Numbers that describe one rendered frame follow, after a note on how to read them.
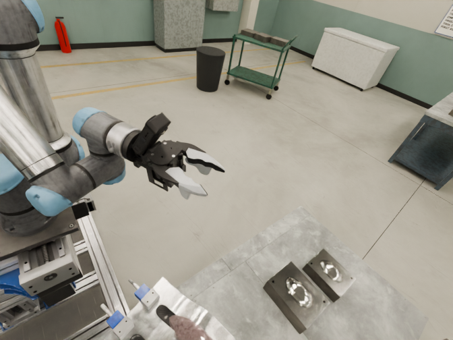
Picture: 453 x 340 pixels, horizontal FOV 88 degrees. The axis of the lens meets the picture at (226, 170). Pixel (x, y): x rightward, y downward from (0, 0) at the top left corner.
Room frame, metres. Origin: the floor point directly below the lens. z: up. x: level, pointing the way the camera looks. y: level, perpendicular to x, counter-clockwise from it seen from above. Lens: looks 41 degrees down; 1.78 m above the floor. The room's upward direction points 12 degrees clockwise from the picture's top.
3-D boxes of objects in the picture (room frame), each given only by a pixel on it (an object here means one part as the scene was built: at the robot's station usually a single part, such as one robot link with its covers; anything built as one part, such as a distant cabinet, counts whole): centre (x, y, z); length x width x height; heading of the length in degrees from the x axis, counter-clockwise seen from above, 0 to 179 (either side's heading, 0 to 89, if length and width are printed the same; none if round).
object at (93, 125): (0.44, 0.31, 1.43); 0.11 x 0.08 x 0.09; 71
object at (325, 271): (0.55, -0.53, 0.83); 0.17 x 0.13 x 0.06; 46
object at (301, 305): (0.42, -0.37, 0.84); 0.20 x 0.15 x 0.07; 46
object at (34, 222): (0.40, 0.60, 1.09); 0.15 x 0.15 x 0.10
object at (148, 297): (0.31, 0.20, 0.86); 0.13 x 0.05 x 0.05; 63
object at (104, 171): (0.42, 0.31, 1.33); 0.11 x 0.08 x 0.11; 161
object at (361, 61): (6.44, -2.37, 0.47); 1.52 x 0.77 x 0.94; 48
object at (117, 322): (0.21, 0.25, 0.86); 0.13 x 0.05 x 0.05; 63
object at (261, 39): (4.52, -0.15, 0.50); 0.98 x 0.55 x 1.01; 73
